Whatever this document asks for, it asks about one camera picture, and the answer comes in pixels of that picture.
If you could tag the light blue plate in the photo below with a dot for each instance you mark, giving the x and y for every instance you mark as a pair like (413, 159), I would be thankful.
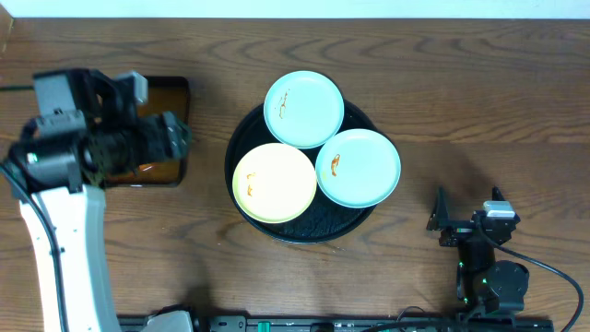
(358, 168)
(303, 109)

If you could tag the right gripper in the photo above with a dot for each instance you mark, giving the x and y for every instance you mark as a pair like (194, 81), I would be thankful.
(458, 230)

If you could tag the round black serving tray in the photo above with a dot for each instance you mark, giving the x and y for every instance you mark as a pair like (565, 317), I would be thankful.
(322, 221)

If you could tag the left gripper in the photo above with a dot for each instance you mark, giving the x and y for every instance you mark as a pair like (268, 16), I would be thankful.
(157, 132)

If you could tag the black rectangular water tray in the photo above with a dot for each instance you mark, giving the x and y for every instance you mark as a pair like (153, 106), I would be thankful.
(164, 94)

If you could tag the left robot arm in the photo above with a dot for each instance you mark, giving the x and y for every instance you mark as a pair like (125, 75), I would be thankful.
(63, 207)

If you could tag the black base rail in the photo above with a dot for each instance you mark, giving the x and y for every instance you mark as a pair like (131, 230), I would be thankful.
(413, 322)

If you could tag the light blue plate top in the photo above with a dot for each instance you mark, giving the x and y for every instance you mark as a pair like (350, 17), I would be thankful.
(303, 109)

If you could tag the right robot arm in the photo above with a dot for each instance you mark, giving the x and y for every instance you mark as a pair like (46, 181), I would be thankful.
(486, 286)

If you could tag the light blue plate right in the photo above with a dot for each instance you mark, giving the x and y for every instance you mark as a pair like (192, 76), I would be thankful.
(358, 168)

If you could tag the orange green scrub sponge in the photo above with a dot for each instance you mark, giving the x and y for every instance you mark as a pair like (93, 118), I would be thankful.
(145, 167)

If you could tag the yellow plate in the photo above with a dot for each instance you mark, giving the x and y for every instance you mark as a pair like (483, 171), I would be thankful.
(274, 183)

